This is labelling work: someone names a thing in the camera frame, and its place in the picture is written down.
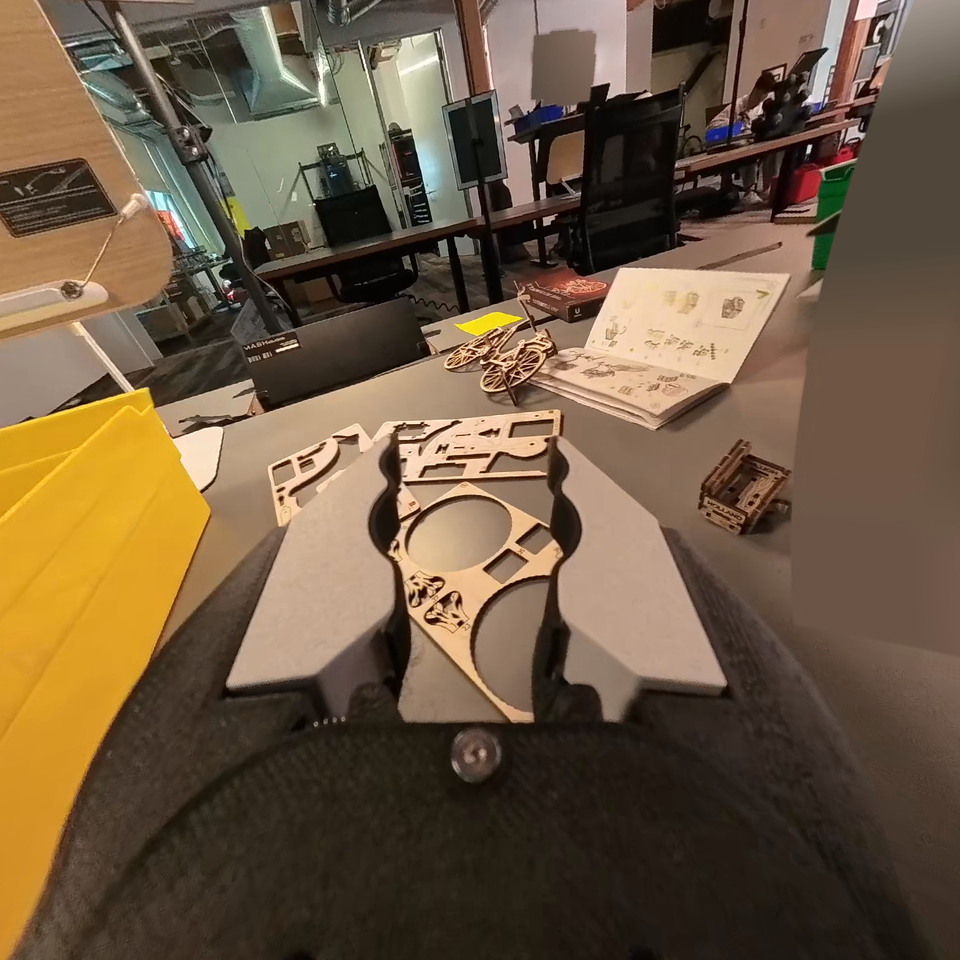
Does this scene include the wooden shelf board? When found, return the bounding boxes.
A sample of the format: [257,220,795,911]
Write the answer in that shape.
[0,0,176,340]

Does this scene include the yellow plastic bin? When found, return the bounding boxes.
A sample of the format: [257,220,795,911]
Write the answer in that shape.
[0,386,213,960]

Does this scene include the black equipment cart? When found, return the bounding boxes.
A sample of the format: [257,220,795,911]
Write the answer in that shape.
[312,186,393,251]

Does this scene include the grey panel on stand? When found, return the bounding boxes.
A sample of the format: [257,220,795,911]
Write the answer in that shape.
[441,90,509,193]

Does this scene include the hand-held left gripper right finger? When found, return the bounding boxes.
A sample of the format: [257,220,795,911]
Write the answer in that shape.
[536,436,729,723]

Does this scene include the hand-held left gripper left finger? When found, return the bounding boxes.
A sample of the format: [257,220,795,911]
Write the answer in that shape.
[225,431,421,723]

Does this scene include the open instruction booklet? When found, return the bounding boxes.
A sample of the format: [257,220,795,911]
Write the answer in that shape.
[528,266,792,432]

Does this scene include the dark printed kit box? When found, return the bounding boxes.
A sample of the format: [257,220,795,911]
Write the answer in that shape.
[516,270,614,324]

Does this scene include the wooden parts sheet small cutouts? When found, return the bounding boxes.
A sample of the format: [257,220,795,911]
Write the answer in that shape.
[375,408,564,485]

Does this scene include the long dark table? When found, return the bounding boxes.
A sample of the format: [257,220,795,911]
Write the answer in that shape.
[253,216,485,316]

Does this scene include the green plastic bin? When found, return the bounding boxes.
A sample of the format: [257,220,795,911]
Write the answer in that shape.
[808,159,858,273]

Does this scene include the black case with label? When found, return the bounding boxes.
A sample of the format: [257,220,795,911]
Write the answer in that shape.
[241,296,434,411]

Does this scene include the wooden bicycle model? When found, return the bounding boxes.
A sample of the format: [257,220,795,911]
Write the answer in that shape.
[442,283,560,406]

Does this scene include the thin steel wire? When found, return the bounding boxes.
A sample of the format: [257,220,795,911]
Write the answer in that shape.
[63,193,156,300]

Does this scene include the metal support pole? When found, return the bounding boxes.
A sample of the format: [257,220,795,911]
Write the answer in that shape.
[105,0,303,348]

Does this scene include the white flat board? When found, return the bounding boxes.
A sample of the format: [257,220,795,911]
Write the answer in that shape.
[174,425,227,494]

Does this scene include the metal ventilation duct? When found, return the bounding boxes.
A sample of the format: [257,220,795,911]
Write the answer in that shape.
[238,6,325,123]

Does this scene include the wooden parts sheet round holes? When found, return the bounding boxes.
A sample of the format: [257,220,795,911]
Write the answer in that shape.
[388,480,565,725]

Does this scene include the small wooden box model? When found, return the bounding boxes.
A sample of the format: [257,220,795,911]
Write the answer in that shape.
[697,440,793,536]

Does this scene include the yellow sticky note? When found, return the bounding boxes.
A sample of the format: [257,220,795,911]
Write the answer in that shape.
[453,311,526,337]

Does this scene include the black mesh office chair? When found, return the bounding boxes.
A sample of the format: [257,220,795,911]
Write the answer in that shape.
[571,84,689,276]

